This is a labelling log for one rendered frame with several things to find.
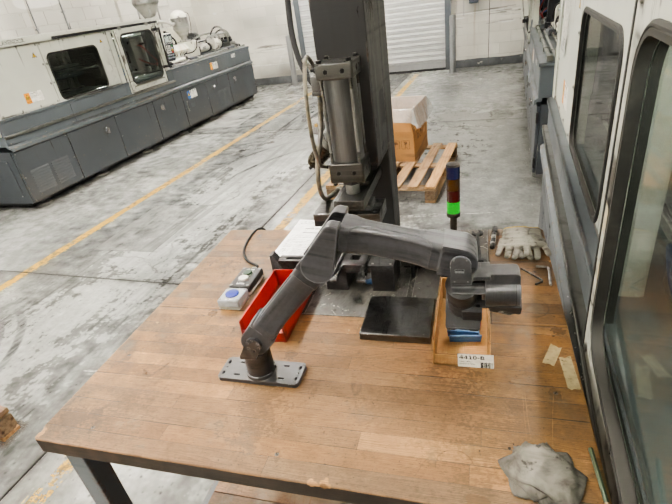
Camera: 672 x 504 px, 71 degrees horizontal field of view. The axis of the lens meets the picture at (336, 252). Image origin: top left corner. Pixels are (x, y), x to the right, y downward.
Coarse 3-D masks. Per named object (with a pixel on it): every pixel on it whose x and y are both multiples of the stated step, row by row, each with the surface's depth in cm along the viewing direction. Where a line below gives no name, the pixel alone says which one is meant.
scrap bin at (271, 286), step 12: (276, 276) 139; (288, 276) 138; (264, 288) 131; (276, 288) 139; (264, 300) 132; (252, 312) 125; (300, 312) 127; (240, 324) 118; (288, 324) 119; (288, 336) 119
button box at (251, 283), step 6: (258, 228) 180; (264, 228) 186; (252, 234) 174; (246, 240) 170; (246, 258) 158; (252, 264) 154; (252, 270) 145; (258, 270) 145; (252, 276) 143; (258, 276) 144; (234, 282) 141; (240, 282) 140; (246, 282) 140; (252, 282) 140; (258, 282) 144; (246, 288) 138; (252, 288) 140
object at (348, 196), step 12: (372, 168) 140; (372, 180) 129; (348, 192) 123; (360, 192) 123; (372, 192) 128; (324, 204) 130; (336, 204) 120; (348, 204) 120; (360, 204) 119; (372, 204) 124; (384, 204) 126; (324, 216) 124; (360, 216) 122; (372, 216) 121
